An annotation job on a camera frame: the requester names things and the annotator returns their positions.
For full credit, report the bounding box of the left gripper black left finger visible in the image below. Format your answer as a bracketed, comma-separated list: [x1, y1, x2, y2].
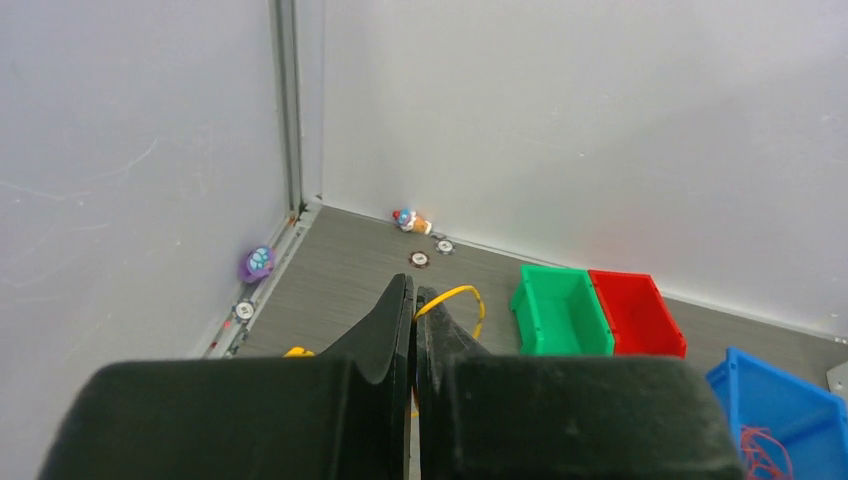
[40, 274, 415, 479]

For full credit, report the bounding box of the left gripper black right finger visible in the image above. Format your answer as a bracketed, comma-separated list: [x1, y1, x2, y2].
[416, 305, 743, 479]

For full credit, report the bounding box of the yellow cable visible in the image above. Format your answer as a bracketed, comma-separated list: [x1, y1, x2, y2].
[409, 285, 487, 419]

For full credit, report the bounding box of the red orange cable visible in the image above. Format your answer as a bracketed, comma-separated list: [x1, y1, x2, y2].
[738, 425, 795, 480]

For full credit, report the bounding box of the green plastic bin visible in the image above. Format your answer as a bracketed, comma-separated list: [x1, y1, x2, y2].
[510, 265, 615, 355]

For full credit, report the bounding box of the small round gear disc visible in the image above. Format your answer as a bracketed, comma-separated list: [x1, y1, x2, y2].
[408, 251, 430, 269]

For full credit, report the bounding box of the small white gear disc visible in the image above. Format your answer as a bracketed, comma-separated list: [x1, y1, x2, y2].
[434, 239, 456, 255]

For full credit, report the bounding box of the purple round toy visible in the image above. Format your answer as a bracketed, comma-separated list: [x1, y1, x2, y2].
[238, 245, 276, 284]

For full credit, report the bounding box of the red plastic bin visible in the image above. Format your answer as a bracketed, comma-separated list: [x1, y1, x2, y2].
[589, 270, 687, 358]

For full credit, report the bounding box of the small figurine toy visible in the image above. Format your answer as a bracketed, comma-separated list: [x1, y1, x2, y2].
[392, 209, 433, 235]

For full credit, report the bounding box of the blue plastic bin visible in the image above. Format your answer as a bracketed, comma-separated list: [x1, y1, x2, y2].
[706, 347, 847, 479]

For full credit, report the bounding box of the white metronome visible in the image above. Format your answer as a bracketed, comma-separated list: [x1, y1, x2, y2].
[826, 362, 848, 403]

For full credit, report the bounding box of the left yellow triangle frame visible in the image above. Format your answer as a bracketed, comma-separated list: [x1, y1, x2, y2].
[283, 346, 315, 358]

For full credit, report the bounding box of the small disc by wall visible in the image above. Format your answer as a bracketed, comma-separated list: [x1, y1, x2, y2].
[232, 299, 256, 324]

